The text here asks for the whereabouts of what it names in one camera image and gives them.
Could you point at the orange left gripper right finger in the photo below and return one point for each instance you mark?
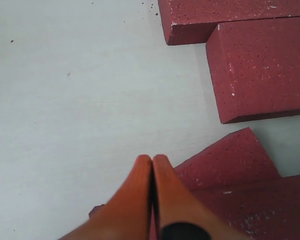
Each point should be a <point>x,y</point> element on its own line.
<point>177,212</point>

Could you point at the back row left red brick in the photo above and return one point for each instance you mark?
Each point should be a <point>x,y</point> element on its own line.
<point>186,22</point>

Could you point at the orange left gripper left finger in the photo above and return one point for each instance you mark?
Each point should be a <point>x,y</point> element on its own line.
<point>127,215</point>

